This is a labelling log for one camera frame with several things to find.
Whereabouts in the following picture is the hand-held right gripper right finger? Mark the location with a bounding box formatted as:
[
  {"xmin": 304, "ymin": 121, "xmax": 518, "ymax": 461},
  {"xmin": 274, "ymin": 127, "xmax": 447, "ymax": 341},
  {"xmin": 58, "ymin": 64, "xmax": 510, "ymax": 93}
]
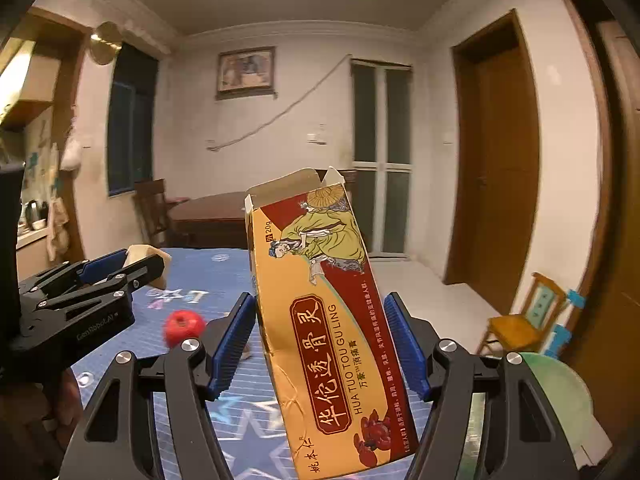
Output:
[{"xmin": 382, "ymin": 291, "xmax": 583, "ymax": 480}]

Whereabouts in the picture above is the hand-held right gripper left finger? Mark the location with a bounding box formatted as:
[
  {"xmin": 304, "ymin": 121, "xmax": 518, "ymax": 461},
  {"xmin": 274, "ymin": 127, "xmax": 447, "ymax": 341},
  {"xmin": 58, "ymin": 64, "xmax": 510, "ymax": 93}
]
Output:
[{"xmin": 59, "ymin": 291, "xmax": 257, "ymax": 480}]

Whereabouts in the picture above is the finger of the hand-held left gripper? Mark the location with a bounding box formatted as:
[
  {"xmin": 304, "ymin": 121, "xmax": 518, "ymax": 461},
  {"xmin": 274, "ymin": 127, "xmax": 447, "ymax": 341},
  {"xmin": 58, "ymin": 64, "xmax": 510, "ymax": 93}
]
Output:
[
  {"xmin": 20, "ymin": 249, "xmax": 130, "ymax": 292},
  {"xmin": 37, "ymin": 255, "xmax": 166, "ymax": 311}
]

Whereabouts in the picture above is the beige foam block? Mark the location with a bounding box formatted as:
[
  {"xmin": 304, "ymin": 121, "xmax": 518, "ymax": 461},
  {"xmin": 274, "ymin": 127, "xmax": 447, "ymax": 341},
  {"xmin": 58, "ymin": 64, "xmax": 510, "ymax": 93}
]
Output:
[{"xmin": 125, "ymin": 244, "xmax": 173, "ymax": 291}]

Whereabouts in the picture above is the long orange ointment box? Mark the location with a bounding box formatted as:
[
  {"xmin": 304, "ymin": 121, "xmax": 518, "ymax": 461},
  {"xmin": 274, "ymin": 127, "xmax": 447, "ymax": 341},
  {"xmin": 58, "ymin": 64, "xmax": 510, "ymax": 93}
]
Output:
[{"xmin": 244, "ymin": 166, "xmax": 436, "ymax": 480}]

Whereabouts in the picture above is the green plastic bin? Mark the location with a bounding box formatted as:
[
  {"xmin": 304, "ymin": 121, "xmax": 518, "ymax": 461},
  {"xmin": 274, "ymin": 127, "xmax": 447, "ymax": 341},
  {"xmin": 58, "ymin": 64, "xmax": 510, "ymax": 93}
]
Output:
[{"xmin": 467, "ymin": 352, "xmax": 613, "ymax": 480}]

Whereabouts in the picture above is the person's left hand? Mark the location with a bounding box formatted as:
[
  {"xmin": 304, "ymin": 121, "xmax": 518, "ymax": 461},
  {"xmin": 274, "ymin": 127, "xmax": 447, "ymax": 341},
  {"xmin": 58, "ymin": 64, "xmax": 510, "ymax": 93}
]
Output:
[{"xmin": 44, "ymin": 367, "xmax": 84, "ymax": 431}]

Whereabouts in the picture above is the red apple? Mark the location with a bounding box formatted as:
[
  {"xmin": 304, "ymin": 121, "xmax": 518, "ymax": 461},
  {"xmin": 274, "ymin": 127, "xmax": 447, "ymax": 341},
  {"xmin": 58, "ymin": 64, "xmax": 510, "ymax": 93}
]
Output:
[{"xmin": 164, "ymin": 310, "xmax": 206, "ymax": 348}]

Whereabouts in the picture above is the hanging beige cloth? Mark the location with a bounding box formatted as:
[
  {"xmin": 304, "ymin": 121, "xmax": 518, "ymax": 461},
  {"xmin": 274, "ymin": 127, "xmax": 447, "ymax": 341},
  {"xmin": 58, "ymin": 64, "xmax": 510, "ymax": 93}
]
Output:
[{"xmin": 47, "ymin": 197, "xmax": 71, "ymax": 261}]

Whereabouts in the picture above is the dark wooden dining chair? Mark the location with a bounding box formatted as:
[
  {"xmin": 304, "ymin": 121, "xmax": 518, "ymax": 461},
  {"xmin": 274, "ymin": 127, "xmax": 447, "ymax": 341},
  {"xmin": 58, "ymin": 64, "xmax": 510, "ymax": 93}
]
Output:
[{"xmin": 132, "ymin": 178, "xmax": 173, "ymax": 248}]

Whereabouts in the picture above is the blue star-print tablecloth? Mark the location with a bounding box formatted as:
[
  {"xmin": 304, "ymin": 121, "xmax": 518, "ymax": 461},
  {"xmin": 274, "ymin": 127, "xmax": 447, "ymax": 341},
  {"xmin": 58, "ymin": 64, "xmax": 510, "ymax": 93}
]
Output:
[{"xmin": 70, "ymin": 246, "xmax": 431, "ymax": 480}]

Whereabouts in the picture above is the dark wooden dining table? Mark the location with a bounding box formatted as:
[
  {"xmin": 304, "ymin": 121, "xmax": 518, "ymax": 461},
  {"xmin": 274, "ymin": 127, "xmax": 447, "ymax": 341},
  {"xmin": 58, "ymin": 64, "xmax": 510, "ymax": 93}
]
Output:
[{"xmin": 170, "ymin": 194, "xmax": 251, "ymax": 250}]

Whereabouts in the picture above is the small yellow wooden chair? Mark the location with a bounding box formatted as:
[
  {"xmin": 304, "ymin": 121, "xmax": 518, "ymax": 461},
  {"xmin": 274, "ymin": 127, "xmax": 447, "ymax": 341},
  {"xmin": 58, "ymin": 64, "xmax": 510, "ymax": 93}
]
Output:
[{"xmin": 475, "ymin": 272, "xmax": 586, "ymax": 361}]

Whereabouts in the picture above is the hanging white plastic bag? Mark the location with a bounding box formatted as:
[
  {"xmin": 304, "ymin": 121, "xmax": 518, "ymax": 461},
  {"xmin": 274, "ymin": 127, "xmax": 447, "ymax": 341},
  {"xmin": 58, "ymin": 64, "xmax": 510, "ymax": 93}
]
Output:
[{"xmin": 60, "ymin": 130, "xmax": 83, "ymax": 171}]

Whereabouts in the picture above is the glass balcony door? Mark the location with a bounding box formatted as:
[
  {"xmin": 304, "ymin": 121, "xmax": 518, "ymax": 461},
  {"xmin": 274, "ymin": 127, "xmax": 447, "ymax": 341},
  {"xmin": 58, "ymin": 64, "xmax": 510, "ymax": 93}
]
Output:
[{"xmin": 350, "ymin": 59, "xmax": 413, "ymax": 261}]

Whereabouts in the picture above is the brown wooden door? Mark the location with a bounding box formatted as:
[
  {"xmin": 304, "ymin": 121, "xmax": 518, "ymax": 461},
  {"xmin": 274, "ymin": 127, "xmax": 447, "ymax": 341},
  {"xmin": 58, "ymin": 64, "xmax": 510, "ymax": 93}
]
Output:
[
  {"xmin": 557, "ymin": 0, "xmax": 640, "ymax": 411},
  {"xmin": 445, "ymin": 9, "xmax": 543, "ymax": 313}
]

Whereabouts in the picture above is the dark wall window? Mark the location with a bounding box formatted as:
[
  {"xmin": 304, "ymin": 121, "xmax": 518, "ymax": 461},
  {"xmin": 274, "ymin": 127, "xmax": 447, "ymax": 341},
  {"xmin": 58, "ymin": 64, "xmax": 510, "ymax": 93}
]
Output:
[{"xmin": 107, "ymin": 42, "xmax": 160, "ymax": 197}]

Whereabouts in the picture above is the kitchen wall cabinet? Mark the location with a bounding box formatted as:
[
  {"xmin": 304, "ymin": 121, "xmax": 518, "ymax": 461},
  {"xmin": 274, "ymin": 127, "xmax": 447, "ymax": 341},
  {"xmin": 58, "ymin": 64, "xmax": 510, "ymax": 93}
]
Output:
[{"xmin": 0, "ymin": 35, "xmax": 56, "ymax": 131}]

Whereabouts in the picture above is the loose wall cable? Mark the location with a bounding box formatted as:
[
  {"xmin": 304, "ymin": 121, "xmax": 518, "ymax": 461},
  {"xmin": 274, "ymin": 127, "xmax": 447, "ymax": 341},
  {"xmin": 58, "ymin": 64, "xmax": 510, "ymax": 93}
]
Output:
[{"xmin": 206, "ymin": 54, "xmax": 351, "ymax": 152}]

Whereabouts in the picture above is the round gold wall plate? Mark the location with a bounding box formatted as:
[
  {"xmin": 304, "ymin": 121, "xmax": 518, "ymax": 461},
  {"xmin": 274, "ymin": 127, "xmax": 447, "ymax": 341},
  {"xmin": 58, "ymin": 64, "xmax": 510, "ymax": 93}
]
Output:
[{"xmin": 90, "ymin": 21, "xmax": 123, "ymax": 66}]

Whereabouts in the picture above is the framed wall picture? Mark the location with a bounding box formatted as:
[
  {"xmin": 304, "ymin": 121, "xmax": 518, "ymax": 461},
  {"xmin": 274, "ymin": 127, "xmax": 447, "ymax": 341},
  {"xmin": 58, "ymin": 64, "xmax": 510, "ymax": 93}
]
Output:
[{"xmin": 216, "ymin": 46, "xmax": 277, "ymax": 101}]

